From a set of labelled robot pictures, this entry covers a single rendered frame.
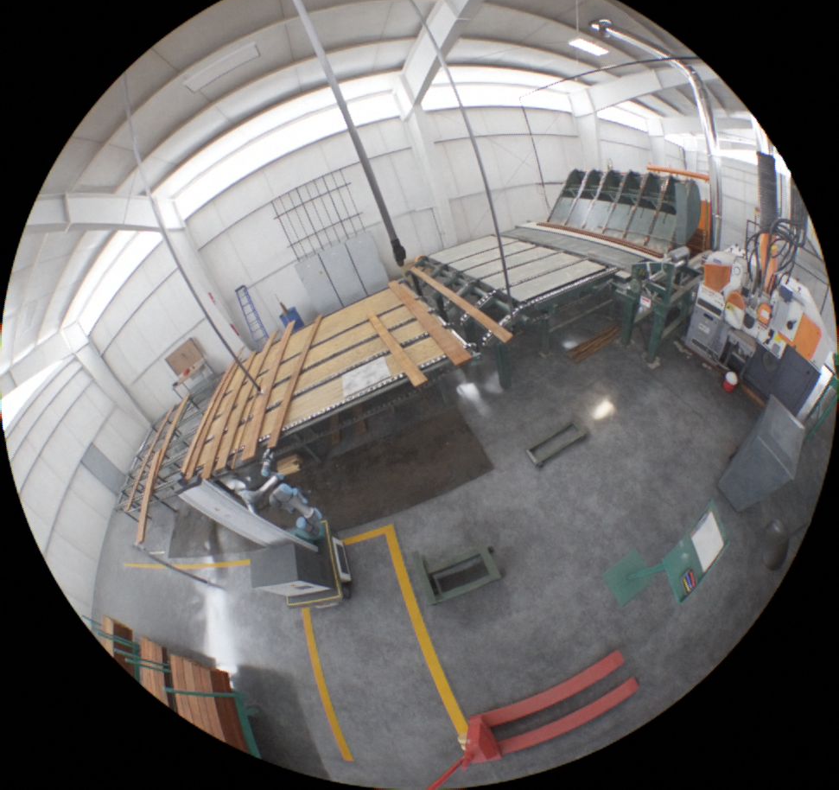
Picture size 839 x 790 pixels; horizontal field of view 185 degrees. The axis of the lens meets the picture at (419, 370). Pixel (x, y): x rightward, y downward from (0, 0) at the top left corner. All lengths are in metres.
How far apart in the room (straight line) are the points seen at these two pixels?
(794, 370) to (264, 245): 11.84
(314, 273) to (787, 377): 10.48
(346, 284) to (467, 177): 5.40
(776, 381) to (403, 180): 9.81
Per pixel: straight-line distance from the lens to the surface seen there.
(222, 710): 3.71
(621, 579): 2.75
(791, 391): 5.16
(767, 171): 4.83
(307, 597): 2.87
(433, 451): 3.14
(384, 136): 8.99
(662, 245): 6.20
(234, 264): 9.10
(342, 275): 7.94
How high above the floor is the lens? 2.56
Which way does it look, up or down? 37 degrees down
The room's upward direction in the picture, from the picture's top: 22 degrees counter-clockwise
